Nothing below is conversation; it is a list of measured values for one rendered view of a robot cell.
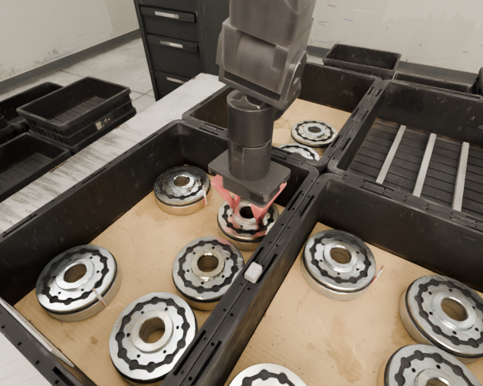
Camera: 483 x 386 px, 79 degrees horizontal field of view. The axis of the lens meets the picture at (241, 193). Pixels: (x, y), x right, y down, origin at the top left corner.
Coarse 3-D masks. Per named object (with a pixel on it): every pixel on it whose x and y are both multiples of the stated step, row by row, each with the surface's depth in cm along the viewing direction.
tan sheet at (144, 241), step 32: (128, 224) 51; (160, 224) 51; (192, 224) 51; (128, 256) 46; (160, 256) 46; (128, 288) 42; (160, 288) 42; (32, 320) 39; (96, 320) 39; (64, 352) 36; (96, 352) 36; (128, 384) 34
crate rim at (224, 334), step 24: (312, 192) 42; (360, 192) 43; (384, 192) 42; (432, 216) 39; (288, 240) 36; (264, 264) 34; (240, 312) 30; (216, 336) 28; (216, 360) 27; (192, 384) 26
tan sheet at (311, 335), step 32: (320, 224) 51; (384, 256) 46; (288, 288) 42; (384, 288) 42; (288, 320) 39; (320, 320) 39; (352, 320) 39; (384, 320) 39; (256, 352) 36; (288, 352) 36; (320, 352) 36; (352, 352) 36; (384, 352) 36; (224, 384) 34; (320, 384) 34; (352, 384) 34
